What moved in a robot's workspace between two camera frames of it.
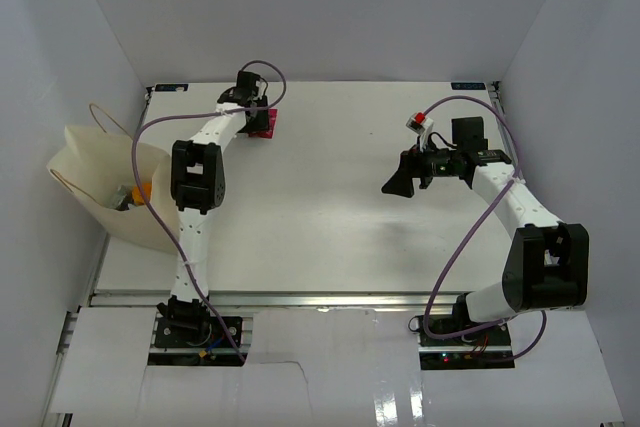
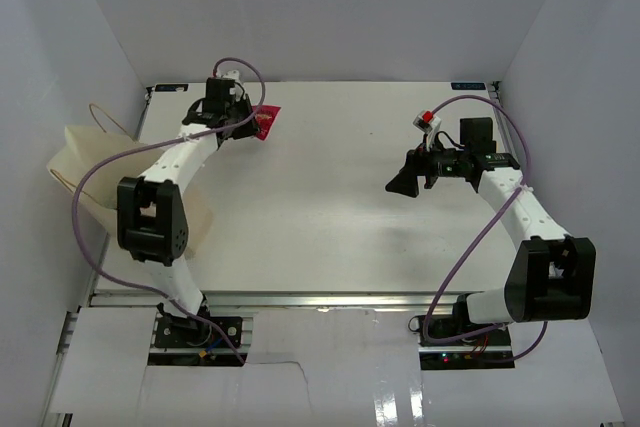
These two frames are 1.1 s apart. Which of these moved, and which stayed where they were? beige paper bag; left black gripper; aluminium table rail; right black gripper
Moved: left black gripper
Stayed: aluminium table rail; right black gripper; beige paper bag
